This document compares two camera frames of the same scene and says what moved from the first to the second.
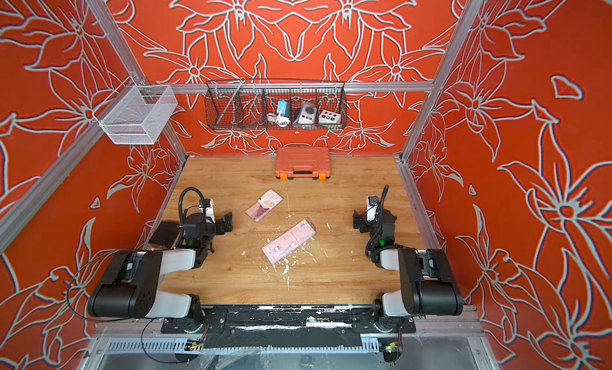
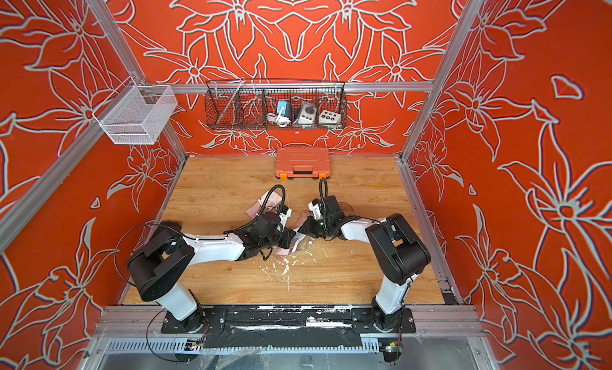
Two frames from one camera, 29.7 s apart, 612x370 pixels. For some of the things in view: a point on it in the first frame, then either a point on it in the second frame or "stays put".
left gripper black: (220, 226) -> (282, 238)
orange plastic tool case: (303, 163) stays put
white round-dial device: (307, 112) stays put
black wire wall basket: (264, 104) stays put
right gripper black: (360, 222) -> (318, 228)
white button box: (328, 116) stays put
